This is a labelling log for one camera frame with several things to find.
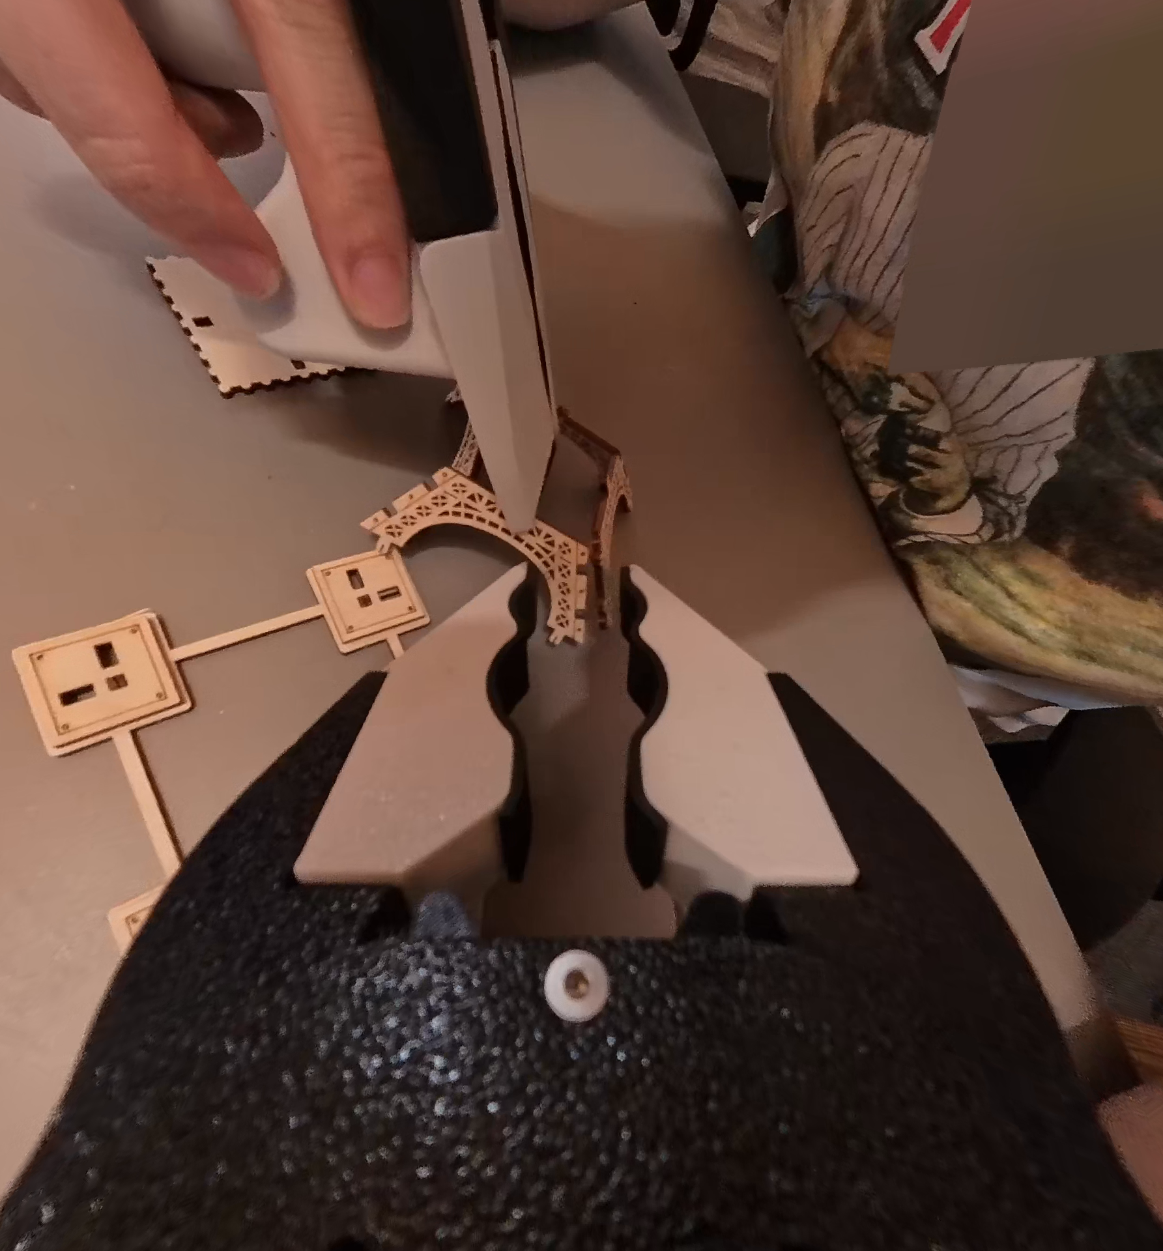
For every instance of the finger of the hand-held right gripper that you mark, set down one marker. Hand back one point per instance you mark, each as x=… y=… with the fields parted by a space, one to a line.
x=488 y=342
x=550 y=410

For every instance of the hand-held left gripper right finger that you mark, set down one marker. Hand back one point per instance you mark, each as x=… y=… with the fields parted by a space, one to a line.
x=748 y=782

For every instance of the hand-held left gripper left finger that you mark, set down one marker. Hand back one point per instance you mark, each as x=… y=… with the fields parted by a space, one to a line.
x=405 y=782

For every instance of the wooden lattice arch base assembly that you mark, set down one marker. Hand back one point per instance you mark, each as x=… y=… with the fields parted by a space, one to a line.
x=618 y=489

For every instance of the grey desk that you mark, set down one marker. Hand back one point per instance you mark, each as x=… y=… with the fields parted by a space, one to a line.
x=102 y=469

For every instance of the person's right hand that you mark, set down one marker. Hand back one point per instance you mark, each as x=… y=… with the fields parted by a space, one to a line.
x=337 y=196

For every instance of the square slotted wooden plate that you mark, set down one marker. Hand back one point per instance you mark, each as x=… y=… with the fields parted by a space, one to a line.
x=185 y=293

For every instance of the person's printed shirt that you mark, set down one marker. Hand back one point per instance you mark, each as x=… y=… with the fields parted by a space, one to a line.
x=1031 y=546

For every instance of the wooden frame with square pads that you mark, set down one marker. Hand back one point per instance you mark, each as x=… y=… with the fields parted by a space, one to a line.
x=141 y=703

